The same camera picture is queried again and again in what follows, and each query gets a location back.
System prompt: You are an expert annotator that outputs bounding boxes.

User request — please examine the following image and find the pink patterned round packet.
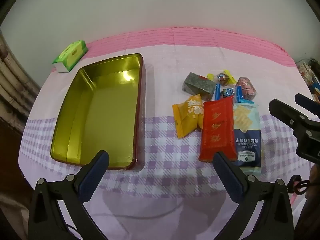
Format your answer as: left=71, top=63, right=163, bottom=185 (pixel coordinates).
left=236, top=77, right=257, bottom=100

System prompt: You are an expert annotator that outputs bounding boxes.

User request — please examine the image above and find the orange snack packet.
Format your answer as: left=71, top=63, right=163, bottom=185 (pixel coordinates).
left=172, top=94, right=204, bottom=138

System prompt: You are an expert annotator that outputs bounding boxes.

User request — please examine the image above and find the dark red gold tin box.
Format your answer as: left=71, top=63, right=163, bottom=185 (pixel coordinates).
left=50, top=53, right=146, bottom=171

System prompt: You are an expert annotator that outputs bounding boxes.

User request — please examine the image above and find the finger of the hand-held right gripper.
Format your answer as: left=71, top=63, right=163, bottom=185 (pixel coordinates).
left=269, top=99, right=320, bottom=137
left=295, top=94, right=320, bottom=118

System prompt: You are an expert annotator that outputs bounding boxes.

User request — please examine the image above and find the grey-green seaweed block packet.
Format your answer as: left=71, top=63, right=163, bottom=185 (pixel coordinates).
left=182, top=72, right=217, bottom=101

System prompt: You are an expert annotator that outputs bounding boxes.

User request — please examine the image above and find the blue candy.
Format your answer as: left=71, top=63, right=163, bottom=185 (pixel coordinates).
left=213, top=84, right=235, bottom=101

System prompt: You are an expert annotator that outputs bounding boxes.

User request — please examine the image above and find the beige curtain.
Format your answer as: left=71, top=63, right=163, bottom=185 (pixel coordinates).
left=0, top=30, right=42, bottom=135

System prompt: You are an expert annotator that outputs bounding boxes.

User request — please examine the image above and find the blue snack packet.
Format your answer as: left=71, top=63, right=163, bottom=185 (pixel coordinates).
left=234, top=85, right=255, bottom=105

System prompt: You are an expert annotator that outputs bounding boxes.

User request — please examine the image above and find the person's right forearm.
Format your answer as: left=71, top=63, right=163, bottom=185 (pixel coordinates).
left=304, top=164, right=320, bottom=240

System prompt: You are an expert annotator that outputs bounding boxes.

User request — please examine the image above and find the pink purple checked tablecloth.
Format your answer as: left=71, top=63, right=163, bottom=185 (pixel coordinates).
left=19, top=26, right=320, bottom=240

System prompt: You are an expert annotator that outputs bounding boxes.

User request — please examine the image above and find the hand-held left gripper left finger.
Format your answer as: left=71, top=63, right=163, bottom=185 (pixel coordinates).
left=27, top=150, right=110, bottom=240

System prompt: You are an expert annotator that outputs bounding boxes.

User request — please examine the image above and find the yellow brown candy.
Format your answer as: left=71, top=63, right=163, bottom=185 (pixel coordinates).
left=207, top=69, right=237, bottom=85

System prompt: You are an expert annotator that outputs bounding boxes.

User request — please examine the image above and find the small pink black object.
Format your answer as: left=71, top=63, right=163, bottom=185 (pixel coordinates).
left=287, top=175, right=310, bottom=196

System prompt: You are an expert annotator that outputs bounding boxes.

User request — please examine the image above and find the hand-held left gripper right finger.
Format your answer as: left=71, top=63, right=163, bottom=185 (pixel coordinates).
left=213, top=151, right=294, bottom=240

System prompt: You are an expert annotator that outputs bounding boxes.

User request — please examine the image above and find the red snack packet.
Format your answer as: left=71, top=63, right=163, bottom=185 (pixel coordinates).
left=199, top=96, right=237, bottom=162

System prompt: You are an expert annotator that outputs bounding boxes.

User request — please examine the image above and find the green tissue pack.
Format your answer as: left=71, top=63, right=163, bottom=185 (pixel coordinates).
left=52, top=40, right=88, bottom=73

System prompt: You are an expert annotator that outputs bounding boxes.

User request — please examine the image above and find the floral patterned bag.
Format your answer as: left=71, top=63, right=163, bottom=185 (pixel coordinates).
left=297, top=60, right=316, bottom=83

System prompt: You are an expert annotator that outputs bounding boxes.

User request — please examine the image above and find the blue cracker packet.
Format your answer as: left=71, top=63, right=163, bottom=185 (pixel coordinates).
left=232, top=102, right=262, bottom=168

